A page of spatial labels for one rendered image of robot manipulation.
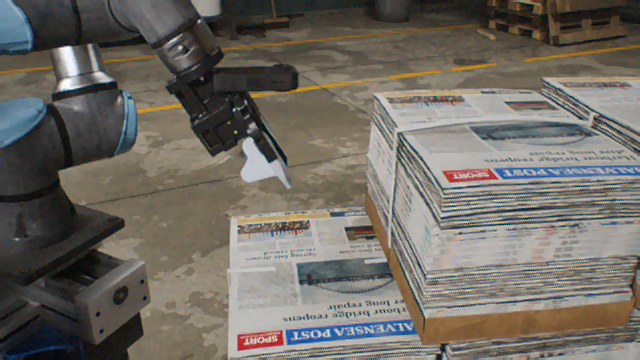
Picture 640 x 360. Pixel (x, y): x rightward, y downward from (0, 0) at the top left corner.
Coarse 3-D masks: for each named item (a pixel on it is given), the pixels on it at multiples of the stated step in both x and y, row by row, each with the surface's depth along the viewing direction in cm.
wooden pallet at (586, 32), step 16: (560, 0) 611; (576, 0) 622; (592, 0) 634; (608, 0) 647; (624, 0) 660; (576, 16) 642; (592, 16) 654; (608, 16) 667; (560, 32) 630; (576, 32) 644; (592, 32) 639; (608, 32) 651; (624, 32) 665
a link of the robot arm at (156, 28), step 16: (112, 0) 72; (128, 0) 69; (144, 0) 69; (160, 0) 69; (176, 0) 70; (128, 16) 71; (144, 16) 70; (160, 16) 70; (176, 16) 70; (192, 16) 72; (144, 32) 71; (160, 32) 70; (176, 32) 71
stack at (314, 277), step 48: (240, 240) 99; (288, 240) 99; (336, 240) 99; (240, 288) 86; (288, 288) 86; (336, 288) 86; (384, 288) 86; (240, 336) 77; (288, 336) 77; (336, 336) 77; (384, 336) 77; (528, 336) 79; (576, 336) 81; (624, 336) 82
